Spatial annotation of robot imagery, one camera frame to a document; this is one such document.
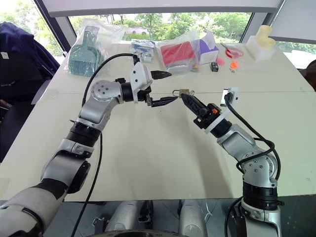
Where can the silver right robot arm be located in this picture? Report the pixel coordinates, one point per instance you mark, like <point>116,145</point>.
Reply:
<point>249,150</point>

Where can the white block with cream cylinders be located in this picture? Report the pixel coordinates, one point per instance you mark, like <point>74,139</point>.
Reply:
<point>262,45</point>

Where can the green dustpan set in bag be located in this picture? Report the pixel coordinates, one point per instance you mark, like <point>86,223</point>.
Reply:
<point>84,55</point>

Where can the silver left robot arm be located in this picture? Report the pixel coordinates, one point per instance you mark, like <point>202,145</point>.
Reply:
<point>98,108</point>

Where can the brown rounded object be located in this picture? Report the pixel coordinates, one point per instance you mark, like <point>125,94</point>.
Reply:
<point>311,75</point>

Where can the purple white cardboard box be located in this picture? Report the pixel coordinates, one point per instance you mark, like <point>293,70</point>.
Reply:
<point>207,50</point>

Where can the blue white plastic package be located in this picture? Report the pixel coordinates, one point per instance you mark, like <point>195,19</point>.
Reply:
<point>143,48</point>

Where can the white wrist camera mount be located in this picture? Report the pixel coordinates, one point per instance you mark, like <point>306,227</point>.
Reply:
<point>140,75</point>
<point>229,96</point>

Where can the small black box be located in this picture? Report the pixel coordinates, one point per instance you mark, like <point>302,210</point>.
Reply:
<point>214,67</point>

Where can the silver padlock key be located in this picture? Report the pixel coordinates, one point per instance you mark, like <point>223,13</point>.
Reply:
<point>191,93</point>

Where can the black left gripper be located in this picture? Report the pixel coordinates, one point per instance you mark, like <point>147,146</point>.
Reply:
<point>143,96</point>

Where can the small bagged brass padlock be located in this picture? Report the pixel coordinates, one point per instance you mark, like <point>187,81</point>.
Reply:
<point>195,67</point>

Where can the grey rounded robot leg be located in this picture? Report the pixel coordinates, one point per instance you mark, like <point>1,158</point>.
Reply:
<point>191,217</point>
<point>123,217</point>

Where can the dark blue jacket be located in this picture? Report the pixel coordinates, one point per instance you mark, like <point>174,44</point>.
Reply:
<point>22,64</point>

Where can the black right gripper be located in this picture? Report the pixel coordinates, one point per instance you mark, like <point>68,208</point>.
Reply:
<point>207,118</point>

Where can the red item in clear bag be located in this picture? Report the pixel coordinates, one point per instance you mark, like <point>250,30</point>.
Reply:
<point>176,53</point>

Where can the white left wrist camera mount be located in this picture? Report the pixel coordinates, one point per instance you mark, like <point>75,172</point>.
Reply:
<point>140,75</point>

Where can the small orange object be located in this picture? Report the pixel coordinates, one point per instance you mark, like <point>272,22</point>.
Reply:
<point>234,65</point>

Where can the small pink object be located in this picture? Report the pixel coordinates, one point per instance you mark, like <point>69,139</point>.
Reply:
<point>220,61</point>

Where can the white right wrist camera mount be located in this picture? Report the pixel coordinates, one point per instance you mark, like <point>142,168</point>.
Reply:
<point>229,96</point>

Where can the red tape roll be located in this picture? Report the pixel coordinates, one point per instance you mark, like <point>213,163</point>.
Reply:
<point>233,51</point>

